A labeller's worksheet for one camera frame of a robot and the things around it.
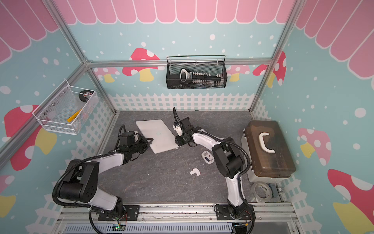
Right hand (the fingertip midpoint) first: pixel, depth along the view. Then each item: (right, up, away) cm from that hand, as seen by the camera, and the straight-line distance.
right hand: (177, 140), depth 95 cm
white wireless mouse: (+20, -10, -4) cm, 22 cm away
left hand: (-15, 0, -3) cm, 15 cm away
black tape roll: (-51, +27, -15) cm, 59 cm away
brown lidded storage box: (+55, -10, -12) cm, 58 cm away
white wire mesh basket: (-55, +17, -21) cm, 61 cm away
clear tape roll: (+48, -27, -14) cm, 57 cm away
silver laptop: (-10, +1, +2) cm, 10 cm away
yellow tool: (-49, +14, -25) cm, 57 cm away
